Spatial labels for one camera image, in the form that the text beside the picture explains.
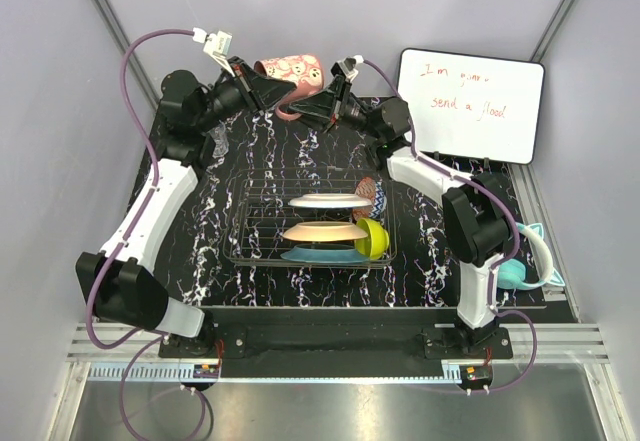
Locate orange bird plate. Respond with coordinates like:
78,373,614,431
282,221,367,243

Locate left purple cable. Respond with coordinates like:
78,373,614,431
84,28,216,437

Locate purple cable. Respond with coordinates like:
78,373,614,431
84,28,216,437
362,58,539,392

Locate red patterned blue zigzag bowl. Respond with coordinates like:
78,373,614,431
352,177,387,221

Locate white watermelon pattern plate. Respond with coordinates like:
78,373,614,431
289,193,373,209

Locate lime green bowl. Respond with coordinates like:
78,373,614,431
354,218,390,260

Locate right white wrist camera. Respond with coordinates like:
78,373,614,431
331,55,364,83

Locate teal scalloped plate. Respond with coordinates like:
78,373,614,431
281,243,369,265

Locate teal headphones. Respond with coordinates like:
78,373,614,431
497,223,566,291

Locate pink mug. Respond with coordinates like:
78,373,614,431
254,54,325,121

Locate clear drinking glass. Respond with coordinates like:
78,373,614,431
209,124,230,158

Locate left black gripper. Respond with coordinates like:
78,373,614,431
197,56,298,133

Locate black marble pattern mat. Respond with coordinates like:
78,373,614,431
97,96,549,308

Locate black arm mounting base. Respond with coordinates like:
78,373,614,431
160,306,513,361

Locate white whiteboard with red writing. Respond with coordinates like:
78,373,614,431
397,48,545,165

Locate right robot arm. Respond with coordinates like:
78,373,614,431
285,75,519,358

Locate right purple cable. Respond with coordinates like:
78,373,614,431
362,58,539,392

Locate black wire dish rack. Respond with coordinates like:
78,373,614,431
224,166,396,267

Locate grey slotted cable duct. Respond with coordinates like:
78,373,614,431
92,360,496,385

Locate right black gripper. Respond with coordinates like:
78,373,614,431
284,76,382,142

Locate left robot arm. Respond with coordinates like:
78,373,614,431
76,57,297,357

